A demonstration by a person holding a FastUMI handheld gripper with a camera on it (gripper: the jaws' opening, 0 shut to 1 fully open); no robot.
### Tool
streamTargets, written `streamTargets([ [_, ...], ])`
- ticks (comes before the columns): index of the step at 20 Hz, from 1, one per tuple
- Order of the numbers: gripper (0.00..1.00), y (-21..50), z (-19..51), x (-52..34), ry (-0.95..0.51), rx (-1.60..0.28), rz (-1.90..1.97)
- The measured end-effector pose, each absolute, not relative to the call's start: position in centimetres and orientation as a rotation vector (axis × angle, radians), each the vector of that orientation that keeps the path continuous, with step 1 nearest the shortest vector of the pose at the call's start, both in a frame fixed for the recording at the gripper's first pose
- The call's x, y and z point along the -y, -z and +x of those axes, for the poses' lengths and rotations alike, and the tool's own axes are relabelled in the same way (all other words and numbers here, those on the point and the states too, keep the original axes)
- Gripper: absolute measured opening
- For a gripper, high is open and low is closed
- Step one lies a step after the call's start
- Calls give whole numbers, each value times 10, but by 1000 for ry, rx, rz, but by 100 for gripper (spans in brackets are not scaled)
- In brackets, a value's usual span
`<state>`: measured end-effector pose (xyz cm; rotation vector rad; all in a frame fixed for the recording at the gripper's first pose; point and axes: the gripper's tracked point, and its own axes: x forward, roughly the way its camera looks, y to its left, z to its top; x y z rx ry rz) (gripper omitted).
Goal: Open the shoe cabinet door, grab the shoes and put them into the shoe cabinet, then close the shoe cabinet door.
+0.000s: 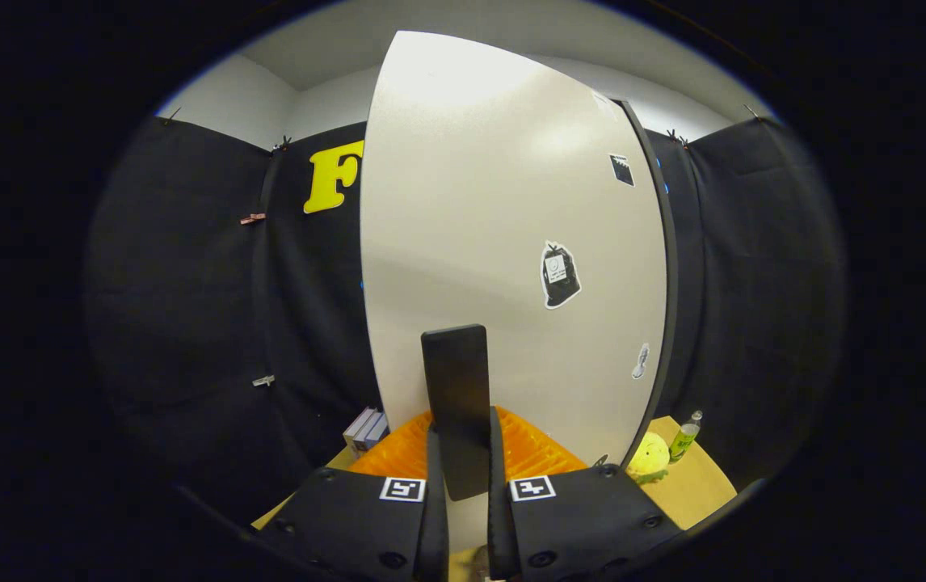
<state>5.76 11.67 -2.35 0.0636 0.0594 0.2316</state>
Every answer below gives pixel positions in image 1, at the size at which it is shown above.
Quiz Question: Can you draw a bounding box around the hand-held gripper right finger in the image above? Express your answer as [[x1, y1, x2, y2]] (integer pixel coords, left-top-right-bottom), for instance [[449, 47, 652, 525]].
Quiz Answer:
[[487, 407, 684, 582]]

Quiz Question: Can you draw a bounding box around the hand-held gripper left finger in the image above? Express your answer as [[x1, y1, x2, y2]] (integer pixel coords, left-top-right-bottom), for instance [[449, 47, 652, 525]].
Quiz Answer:
[[257, 408, 450, 582]]

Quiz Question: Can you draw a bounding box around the yellow plush toy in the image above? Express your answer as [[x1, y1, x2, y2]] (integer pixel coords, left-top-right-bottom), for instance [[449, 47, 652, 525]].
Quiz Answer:
[[626, 432, 671, 484]]

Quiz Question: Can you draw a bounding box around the white book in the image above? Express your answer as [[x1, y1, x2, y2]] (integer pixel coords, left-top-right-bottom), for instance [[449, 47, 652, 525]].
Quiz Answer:
[[342, 407, 379, 452]]

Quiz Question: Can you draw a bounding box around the green drink bottle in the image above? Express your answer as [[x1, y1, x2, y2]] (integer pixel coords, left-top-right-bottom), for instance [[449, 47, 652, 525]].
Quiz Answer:
[[669, 411, 704, 463]]

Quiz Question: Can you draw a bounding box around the black backdrop cloth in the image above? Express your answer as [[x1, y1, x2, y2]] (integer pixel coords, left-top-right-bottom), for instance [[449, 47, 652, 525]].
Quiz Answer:
[[83, 113, 848, 518]]

